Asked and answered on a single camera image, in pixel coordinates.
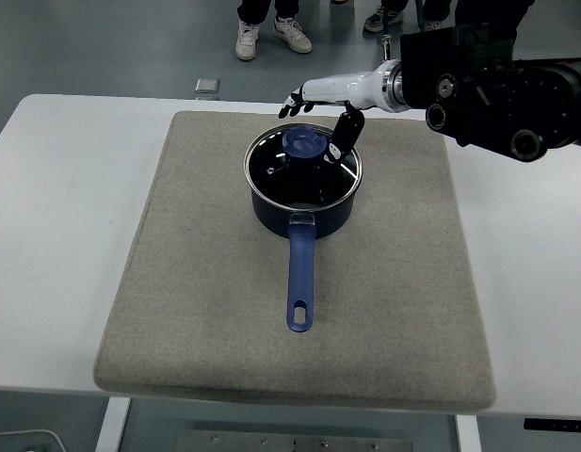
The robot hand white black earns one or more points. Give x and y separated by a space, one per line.
342 89

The glass pot lid blue knob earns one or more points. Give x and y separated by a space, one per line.
301 143

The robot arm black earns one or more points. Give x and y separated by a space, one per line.
497 94

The person with grey shoes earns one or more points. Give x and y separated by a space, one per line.
382 19

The person with white shoes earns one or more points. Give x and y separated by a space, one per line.
246 40

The silver floor socket plate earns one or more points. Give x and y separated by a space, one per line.
207 85

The grey felt mat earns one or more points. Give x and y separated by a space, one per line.
200 282

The grey metal plate with screws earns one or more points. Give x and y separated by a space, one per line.
295 442

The white table leg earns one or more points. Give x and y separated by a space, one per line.
112 424
468 435

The black strip on table edge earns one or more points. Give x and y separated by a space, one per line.
558 424

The white rounded floor object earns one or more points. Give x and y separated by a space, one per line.
21 442

